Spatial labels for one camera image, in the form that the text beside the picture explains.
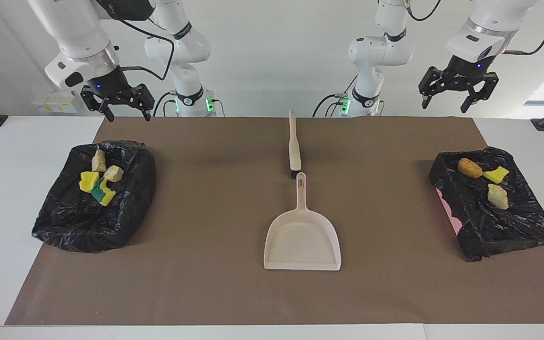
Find black right base cable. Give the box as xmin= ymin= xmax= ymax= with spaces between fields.
xmin=153 ymin=91 xmax=178 ymax=117

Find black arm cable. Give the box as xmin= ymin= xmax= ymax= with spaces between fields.
xmin=104 ymin=7 xmax=176 ymax=81
xmin=404 ymin=0 xmax=544 ymax=56

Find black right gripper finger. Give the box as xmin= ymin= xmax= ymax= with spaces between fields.
xmin=80 ymin=86 xmax=115 ymax=123
xmin=129 ymin=84 xmax=155 ymax=122

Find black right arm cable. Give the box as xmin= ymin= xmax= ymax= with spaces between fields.
xmin=104 ymin=7 xmax=176 ymax=81

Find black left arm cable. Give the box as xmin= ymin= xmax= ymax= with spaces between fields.
xmin=404 ymin=0 xmax=544 ymax=56

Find yellow green-backed sponge piece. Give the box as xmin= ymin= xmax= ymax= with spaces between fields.
xmin=91 ymin=177 xmax=117 ymax=207

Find black plastic trash bag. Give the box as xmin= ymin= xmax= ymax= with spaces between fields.
xmin=429 ymin=146 xmax=544 ymax=262
xmin=32 ymin=139 xmax=157 ymax=253

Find orange white striped sponge piece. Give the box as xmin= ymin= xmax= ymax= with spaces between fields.
xmin=103 ymin=165 xmax=125 ymax=183

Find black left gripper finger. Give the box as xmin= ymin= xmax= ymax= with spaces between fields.
xmin=460 ymin=73 xmax=499 ymax=114
xmin=418 ymin=66 xmax=445 ymax=110

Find beige hand brush black bristles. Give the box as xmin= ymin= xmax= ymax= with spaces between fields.
xmin=288 ymin=109 xmax=302 ymax=179

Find black left base cable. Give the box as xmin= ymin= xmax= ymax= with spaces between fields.
xmin=313 ymin=73 xmax=358 ymax=118

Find pale ridged sponge piece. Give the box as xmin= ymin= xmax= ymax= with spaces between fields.
xmin=487 ymin=184 xmax=509 ymax=210

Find brown paper table mat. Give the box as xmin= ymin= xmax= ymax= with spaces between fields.
xmin=4 ymin=116 xmax=544 ymax=326

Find beige plastic dustpan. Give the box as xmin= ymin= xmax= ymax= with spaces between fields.
xmin=263 ymin=172 xmax=342 ymax=272

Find black base cable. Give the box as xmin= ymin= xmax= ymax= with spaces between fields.
xmin=153 ymin=91 xmax=178 ymax=117
xmin=313 ymin=73 xmax=358 ymax=118

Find white wall socket box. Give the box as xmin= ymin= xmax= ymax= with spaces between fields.
xmin=32 ymin=90 xmax=78 ymax=114

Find pink plastic bin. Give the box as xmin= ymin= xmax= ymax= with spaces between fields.
xmin=435 ymin=188 xmax=464 ymax=235

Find brown oval sponge lump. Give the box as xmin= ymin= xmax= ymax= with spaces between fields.
xmin=458 ymin=158 xmax=483 ymax=179

